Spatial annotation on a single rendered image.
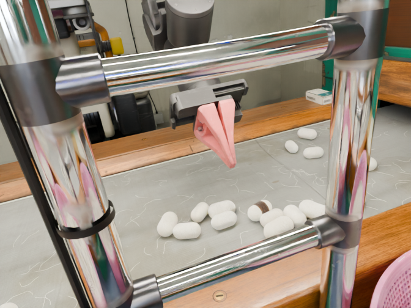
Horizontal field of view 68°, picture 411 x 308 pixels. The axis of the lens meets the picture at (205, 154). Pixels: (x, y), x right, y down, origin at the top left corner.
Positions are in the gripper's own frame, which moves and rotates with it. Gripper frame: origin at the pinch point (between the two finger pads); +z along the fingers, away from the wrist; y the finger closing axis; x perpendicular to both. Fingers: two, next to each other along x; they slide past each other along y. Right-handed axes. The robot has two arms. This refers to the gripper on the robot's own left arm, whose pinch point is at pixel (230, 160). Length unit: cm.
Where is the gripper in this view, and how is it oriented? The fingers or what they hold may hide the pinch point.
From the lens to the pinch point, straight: 37.6
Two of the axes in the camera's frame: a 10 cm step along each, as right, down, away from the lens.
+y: 9.4, -2.5, 2.4
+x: -1.1, 4.4, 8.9
